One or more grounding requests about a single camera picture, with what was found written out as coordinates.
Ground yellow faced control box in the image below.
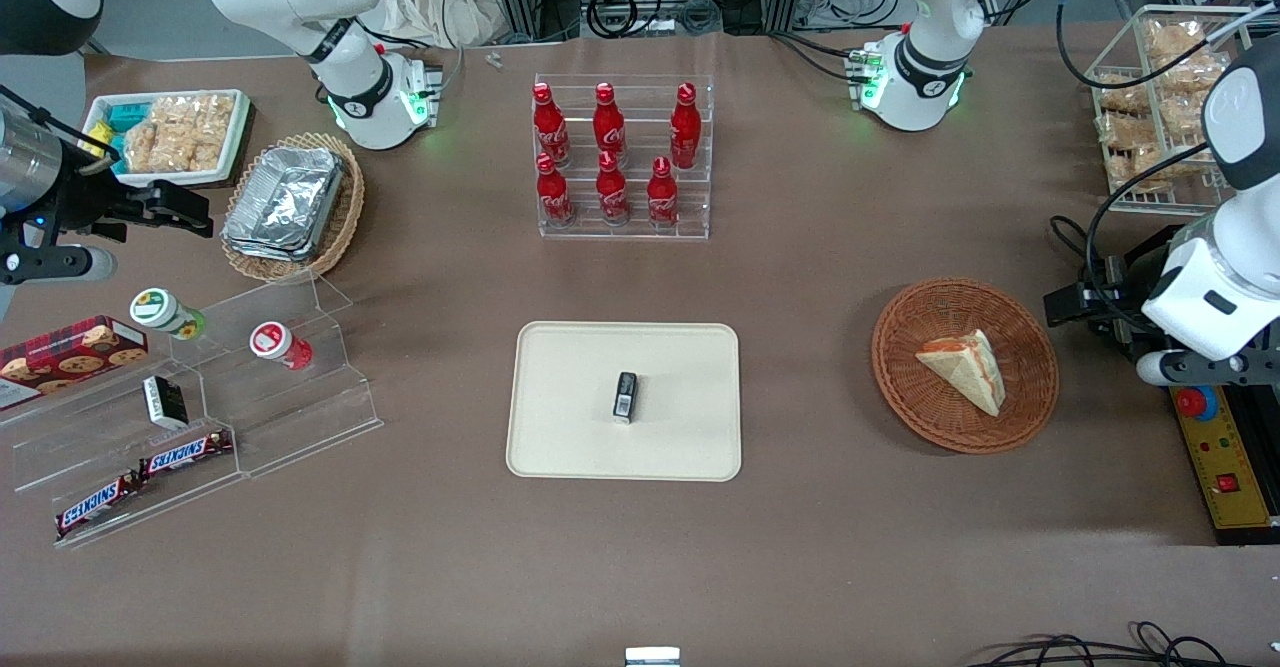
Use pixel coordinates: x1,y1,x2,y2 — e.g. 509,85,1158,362
1168,384,1280,548

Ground clear acrylic step shelf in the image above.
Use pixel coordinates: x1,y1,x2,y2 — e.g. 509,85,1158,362
0,272,384,550

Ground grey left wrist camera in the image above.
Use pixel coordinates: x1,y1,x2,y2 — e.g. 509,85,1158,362
1137,350,1280,389

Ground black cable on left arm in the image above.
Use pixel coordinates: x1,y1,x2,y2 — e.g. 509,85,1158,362
1055,0,1256,333

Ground beige cloth bag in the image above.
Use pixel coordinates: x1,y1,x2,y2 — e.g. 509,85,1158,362
375,0,506,48

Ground white rectangular snack tray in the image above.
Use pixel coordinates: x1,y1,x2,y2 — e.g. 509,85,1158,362
82,88,251,189

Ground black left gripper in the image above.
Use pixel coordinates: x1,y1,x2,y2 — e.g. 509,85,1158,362
1045,275,1153,354

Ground red cola bottle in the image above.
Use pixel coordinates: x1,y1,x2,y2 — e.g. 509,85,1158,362
532,82,571,168
595,150,631,225
646,156,681,228
670,82,703,170
535,153,576,228
592,82,628,163

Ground clear bag of crackers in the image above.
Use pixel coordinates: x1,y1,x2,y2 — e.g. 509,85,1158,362
1158,89,1211,140
1145,19,1216,60
1098,72,1151,114
1098,112,1166,154
1152,53,1231,98
1108,147,1191,194

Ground light wicker basket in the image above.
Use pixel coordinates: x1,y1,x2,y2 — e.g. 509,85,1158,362
220,131,366,285

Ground aluminium foil container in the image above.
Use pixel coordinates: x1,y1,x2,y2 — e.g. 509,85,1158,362
222,146,348,264

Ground triangular sandwich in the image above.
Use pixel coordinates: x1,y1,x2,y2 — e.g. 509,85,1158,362
915,328,1006,418

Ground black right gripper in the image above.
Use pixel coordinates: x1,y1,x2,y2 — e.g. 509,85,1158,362
40,169,214,248

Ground red emergency stop button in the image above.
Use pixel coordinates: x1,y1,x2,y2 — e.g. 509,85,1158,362
1176,385,1221,423

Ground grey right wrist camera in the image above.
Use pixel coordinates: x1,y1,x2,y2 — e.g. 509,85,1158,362
0,245,118,285

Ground black floor cables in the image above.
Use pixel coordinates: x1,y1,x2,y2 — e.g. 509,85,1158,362
975,622,1280,667

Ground red cookie box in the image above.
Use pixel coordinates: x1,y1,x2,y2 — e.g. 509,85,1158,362
0,315,149,413

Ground red lid cup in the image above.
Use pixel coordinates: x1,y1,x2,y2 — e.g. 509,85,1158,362
249,321,314,371

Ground black table cable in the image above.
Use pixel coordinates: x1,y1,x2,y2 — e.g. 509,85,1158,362
1048,215,1109,293

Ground black and white small box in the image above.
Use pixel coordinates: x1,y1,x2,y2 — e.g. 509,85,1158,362
142,375,189,431

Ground clear acrylic bottle rack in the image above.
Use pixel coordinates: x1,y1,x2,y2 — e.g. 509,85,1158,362
533,73,715,241

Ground beige plastic tray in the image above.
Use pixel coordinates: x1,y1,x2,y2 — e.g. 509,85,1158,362
505,321,743,483

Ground brown wicker basket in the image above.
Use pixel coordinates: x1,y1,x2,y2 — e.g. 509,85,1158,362
870,277,1060,456

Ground Snickers chocolate bar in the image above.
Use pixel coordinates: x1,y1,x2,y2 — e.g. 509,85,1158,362
55,474,141,538
137,430,234,478

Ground black box with grey face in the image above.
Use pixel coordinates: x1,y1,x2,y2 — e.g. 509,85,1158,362
1105,224,1187,283

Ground green lid cup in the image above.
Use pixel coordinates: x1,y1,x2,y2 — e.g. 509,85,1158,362
130,287,208,341

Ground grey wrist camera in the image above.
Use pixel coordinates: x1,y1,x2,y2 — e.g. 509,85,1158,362
1137,350,1280,389
0,245,118,285

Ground white wire basket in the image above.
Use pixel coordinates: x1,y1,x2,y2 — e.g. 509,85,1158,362
1085,4,1257,215

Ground rice cracker bag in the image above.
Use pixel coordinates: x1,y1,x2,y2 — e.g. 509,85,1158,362
122,93,236,175

